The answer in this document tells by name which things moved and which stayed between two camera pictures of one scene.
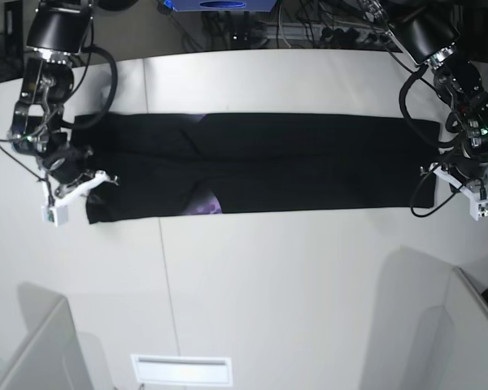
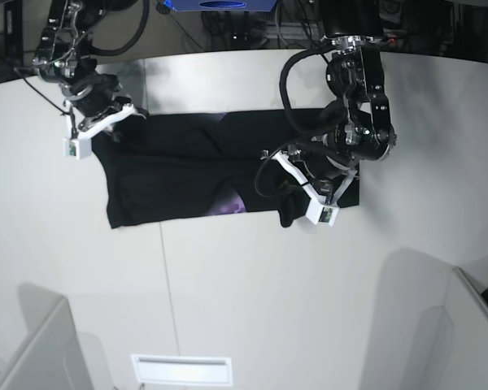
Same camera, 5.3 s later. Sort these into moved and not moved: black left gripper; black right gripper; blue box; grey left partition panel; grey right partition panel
Moved: black left gripper; black right gripper
Not moved: grey right partition panel; grey left partition panel; blue box
